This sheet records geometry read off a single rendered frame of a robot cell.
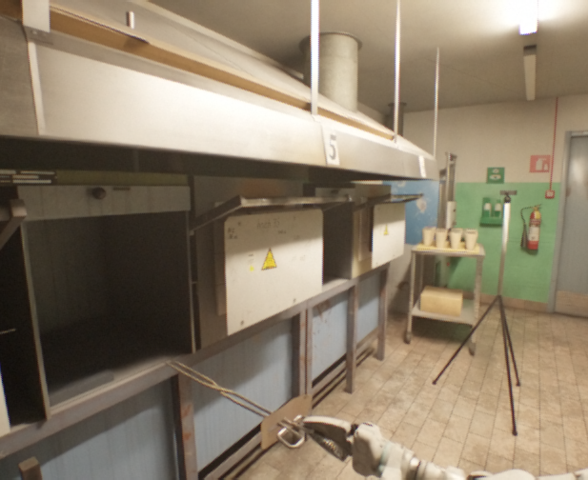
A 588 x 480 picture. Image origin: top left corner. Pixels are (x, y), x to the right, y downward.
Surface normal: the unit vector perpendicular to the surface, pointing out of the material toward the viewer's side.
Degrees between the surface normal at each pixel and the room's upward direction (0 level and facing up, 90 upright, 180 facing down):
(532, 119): 90
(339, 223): 90
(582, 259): 90
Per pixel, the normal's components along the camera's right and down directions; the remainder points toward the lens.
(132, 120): 0.80, -0.10
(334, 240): -0.58, 0.11
